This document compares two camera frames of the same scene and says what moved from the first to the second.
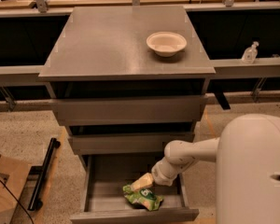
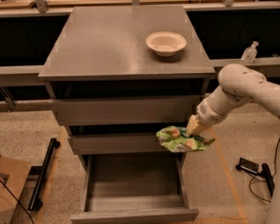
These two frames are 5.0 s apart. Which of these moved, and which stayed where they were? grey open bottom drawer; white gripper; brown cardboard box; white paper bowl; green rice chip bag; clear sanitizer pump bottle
Moved: green rice chip bag; white gripper
Stayed: clear sanitizer pump bottle; white paper bowl; grey open bottom drawer; brown cardboard box
